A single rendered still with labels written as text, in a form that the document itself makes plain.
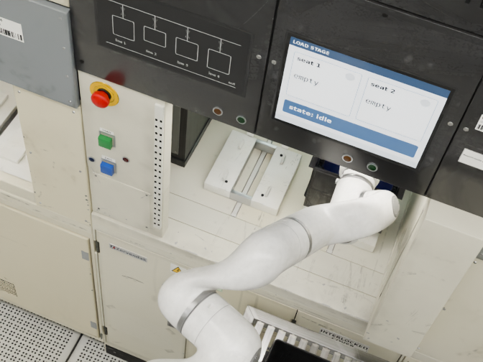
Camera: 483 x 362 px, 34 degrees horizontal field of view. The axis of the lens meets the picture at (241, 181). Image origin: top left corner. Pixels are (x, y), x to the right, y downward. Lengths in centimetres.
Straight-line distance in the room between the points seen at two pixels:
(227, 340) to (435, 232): 45
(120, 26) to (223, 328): 59
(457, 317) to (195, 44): 87
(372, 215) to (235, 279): 36
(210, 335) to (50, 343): 150
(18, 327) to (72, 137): 120
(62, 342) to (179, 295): 145
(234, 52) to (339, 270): 81
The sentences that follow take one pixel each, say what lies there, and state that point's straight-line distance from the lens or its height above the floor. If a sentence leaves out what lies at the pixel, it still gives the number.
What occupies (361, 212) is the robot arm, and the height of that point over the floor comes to 130.
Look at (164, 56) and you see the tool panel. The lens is 151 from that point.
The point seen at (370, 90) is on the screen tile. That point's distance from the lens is 138.
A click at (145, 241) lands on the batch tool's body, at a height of 84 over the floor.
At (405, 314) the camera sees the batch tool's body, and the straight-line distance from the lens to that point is 181.
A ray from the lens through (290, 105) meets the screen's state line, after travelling 146.
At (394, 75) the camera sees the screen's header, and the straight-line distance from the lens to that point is 134.
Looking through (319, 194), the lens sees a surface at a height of 102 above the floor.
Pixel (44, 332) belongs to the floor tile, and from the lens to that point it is 289.
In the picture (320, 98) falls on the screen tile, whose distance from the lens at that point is 142.
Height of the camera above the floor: 259
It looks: 53 degrees down
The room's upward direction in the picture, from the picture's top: 9 degrees clockwise
